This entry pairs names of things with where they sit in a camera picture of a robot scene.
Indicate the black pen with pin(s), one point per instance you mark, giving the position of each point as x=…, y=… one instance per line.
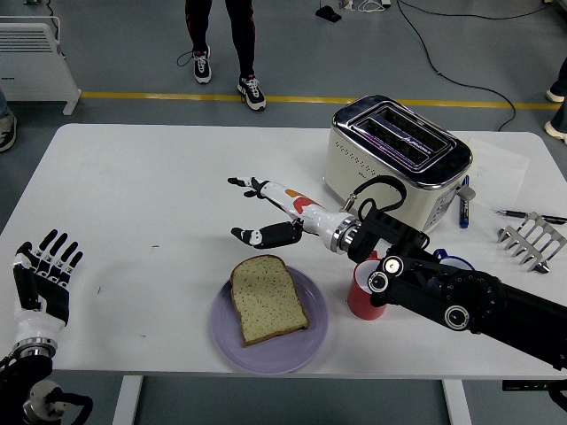
x=514, y=213

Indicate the cream and chrome toaster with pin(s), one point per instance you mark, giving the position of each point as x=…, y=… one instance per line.
x=354, y=164

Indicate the blue mug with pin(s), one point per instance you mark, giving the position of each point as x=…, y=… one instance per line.
x=436, y=254

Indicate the purple plate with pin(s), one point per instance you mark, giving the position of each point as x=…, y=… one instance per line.
x=274, y=354

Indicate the red mug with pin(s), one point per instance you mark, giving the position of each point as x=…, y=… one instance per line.
x=361, y=305

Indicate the white paper sheet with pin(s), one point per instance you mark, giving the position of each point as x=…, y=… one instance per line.
x=496, y=172

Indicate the person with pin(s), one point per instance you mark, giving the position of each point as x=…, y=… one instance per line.
x=6, y=133
x=559, y=128
x=241, y=35

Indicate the black table control panel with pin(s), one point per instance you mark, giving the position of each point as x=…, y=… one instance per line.
x=527, y=385

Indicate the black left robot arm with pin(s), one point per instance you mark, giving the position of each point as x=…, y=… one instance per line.
x=20, y=380

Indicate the black floor device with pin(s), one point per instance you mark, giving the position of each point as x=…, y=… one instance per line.
x=328, y=13

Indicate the metal toast rack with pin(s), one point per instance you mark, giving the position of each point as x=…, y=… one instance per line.
x=507, y=234

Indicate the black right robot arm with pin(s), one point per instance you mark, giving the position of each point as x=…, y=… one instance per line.
x=478, y=296

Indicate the white table leg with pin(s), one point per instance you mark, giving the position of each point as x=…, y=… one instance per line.
x=457, y=403
x=126, y=403

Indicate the white panel heater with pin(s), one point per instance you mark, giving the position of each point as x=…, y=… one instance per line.
x=31, y=75

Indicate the bread slice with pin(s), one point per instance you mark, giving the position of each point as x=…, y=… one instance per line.
x=266, y=301

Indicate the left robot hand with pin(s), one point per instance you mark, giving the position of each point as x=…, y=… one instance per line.
x=37, y=323

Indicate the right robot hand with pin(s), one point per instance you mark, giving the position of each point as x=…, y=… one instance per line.
x=310, y=214

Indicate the blue marker pen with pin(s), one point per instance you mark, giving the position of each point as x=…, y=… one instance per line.
x=463, y=217

